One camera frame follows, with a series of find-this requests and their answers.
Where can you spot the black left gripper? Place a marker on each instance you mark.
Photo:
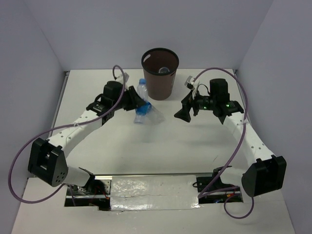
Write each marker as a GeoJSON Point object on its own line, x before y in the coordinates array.
{"type": "Point", "coordinates": [135, 100]}

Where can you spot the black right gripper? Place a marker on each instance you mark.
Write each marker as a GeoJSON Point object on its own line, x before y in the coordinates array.
{"type": "Point", "coordinates": [184, 113]}

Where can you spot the clear bottle dark blue label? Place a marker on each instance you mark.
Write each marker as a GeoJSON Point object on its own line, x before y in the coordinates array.
{"type": "Point", "coordinates": [154, 116]}

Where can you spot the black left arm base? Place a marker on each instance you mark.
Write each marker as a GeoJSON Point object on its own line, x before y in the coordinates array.
{"type": "Point", "coordinates": [96, 195]}

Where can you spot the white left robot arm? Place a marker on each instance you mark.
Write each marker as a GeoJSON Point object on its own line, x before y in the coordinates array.
{"type": "Point", "coordinates": [48, 156]}

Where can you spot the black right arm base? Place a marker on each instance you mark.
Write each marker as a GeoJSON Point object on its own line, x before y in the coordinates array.
{"type": "Point", "coordinates": [220, 196]}

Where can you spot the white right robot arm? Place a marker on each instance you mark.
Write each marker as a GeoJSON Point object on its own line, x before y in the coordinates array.
{"type": "Point", "coordinates": [266, 171]}

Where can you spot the brown plastic garbage bin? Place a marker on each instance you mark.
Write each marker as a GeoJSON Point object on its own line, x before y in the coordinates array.
{"type": "Point", "coordinates": [159, 86]}

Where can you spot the silver foil tape sheet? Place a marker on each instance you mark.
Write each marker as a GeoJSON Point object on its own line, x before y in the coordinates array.
{"type": "Point", "coordinates": [149, 193]}

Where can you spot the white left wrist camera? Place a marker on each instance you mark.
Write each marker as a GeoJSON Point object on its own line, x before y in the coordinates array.
{"type": "Point", "coordinates": [120, 78]}

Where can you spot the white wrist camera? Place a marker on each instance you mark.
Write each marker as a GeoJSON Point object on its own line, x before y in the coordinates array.
{"type": "Point", "coordinates": [192, 84]}
{"type": "Point", "coordinates": [120, 78]}

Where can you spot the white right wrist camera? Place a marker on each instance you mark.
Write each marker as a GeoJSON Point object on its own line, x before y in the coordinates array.
{"type": "Point", "coordinates": [192, 84]}

